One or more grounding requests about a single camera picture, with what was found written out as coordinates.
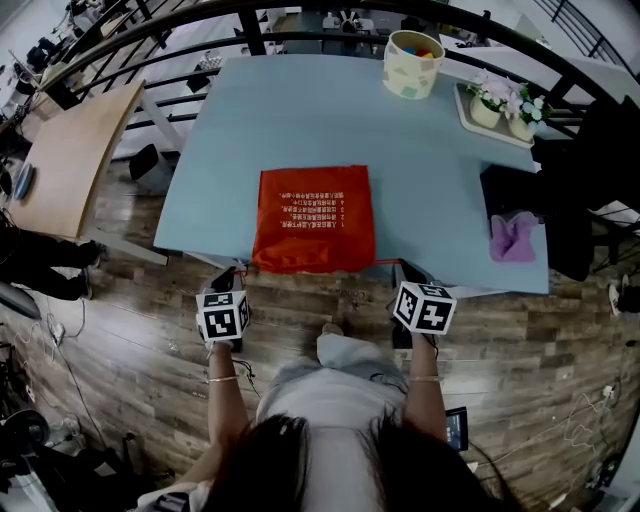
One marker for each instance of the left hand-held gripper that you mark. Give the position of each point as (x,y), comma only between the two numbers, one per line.
(220,320)

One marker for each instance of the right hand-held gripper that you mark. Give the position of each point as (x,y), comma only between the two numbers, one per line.
(425,310)

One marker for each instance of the person's right forearm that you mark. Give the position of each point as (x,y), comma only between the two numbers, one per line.
(425,405)

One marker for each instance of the person's left forearm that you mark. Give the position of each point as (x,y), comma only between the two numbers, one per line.
(227,410)

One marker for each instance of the white table leg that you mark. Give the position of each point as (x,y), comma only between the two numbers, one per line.
(210,260)

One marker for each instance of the person's beige shoe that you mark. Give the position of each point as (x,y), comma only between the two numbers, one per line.
(333,329)

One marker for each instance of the person's light grey jeans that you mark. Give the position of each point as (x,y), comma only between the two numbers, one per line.
(345,355)

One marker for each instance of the purple cloth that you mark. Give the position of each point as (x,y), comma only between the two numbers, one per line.
(512,240)

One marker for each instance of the black box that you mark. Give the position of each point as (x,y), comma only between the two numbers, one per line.
(510,190)

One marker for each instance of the dark grey trash bin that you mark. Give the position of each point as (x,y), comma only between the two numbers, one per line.
(150,167)

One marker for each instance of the black tablet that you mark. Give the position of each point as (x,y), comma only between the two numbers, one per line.
(456,429)

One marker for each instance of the white tray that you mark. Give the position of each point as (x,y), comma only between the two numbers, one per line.
(465,120)

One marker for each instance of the cream pot with pink flowers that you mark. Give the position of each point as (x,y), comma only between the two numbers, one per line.
(485,112)

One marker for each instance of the person's white shirt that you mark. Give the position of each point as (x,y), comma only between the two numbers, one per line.
(335,440)

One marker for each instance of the white power adapter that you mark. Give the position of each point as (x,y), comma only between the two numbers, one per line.
(57,332)

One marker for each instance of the cream pot with blue flowers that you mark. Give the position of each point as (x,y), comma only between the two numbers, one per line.
(522,129)

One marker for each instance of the wooden side table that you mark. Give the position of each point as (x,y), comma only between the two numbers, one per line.
(75,160)

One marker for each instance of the cream patterned bucket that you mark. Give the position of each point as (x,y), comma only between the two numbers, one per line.
(412,72)

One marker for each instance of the grey office chair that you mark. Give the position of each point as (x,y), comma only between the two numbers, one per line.
(17,300)

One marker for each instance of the black metal-legged desk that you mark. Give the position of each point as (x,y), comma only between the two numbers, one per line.
(620,220)

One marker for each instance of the red toy block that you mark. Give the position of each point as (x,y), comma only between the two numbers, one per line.
(426,53)

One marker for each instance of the blue toy block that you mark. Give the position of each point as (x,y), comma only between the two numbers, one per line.
(408,50)

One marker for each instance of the blue plate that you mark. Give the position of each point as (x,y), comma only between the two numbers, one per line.
(24,181)

